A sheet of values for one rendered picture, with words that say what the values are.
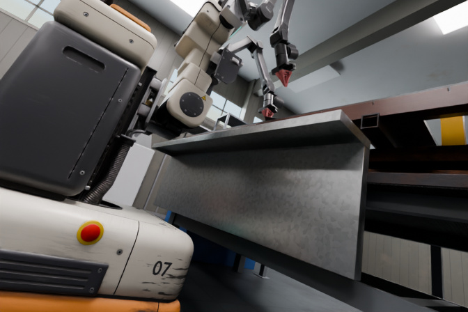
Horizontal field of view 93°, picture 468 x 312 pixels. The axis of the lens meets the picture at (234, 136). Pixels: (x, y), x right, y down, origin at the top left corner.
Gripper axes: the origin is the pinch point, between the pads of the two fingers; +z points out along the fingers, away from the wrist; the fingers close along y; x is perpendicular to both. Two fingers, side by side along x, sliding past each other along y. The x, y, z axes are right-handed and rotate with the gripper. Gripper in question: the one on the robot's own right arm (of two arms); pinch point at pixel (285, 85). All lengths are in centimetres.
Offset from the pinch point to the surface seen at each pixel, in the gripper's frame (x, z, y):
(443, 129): -14, 31, -49
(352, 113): 3.1, 21.2, -30.4
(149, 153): -3, 6, 286
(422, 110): 2, 25, -49
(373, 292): 19, 70, -36
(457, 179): 11, 43, -55
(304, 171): 18.0, 39.2, -18.8
